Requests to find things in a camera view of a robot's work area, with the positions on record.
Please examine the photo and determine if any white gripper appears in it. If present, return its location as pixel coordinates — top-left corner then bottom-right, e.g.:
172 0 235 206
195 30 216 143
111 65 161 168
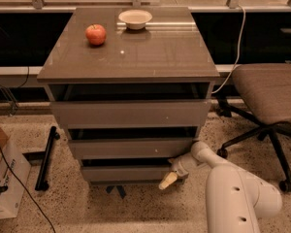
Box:
159 153 199 190

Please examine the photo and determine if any grey bottom drawer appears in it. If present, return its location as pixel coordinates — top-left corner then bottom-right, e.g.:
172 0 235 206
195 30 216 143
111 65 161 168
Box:
81 157 172 183

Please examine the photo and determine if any grey drawer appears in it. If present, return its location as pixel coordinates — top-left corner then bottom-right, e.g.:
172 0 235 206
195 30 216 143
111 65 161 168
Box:
68 126 197 159
81 157 172 183
51 83 210 128

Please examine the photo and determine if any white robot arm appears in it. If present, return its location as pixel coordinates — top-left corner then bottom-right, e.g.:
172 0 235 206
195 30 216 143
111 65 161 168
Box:
159 141 282 233

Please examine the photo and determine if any grey middle drawer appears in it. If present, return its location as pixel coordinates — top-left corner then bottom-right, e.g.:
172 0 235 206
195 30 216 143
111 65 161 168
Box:
68 126 197 159

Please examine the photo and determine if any grey drawer cabinet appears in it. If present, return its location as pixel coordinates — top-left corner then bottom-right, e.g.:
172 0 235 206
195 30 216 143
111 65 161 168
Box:
38 7 218 191

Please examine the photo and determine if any grey top drawer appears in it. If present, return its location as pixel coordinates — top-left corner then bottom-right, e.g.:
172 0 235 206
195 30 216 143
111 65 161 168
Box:
51 83 210 128

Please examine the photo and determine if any black metal bar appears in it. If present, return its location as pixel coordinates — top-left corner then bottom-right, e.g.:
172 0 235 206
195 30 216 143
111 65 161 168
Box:
35 126 60 191

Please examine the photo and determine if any grey office chair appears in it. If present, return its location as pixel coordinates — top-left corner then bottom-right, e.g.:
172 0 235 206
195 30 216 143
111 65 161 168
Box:
213 63 291 192

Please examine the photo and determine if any red apple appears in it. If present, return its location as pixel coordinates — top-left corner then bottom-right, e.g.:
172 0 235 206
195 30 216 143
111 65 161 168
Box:
85 24 107 46

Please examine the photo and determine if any white bowl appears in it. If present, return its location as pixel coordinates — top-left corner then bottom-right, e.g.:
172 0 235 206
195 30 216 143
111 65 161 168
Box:
118 10 152 30

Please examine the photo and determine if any white cardboard box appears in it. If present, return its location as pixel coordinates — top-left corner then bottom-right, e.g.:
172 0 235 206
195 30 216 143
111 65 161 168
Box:
0 139 31 219

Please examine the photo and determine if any black cable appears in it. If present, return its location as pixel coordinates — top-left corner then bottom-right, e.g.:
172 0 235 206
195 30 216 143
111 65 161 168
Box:
0 130 57 233

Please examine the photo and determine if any white cable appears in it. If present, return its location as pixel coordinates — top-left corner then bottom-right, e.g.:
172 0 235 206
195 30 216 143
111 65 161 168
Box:
210 4 246 95

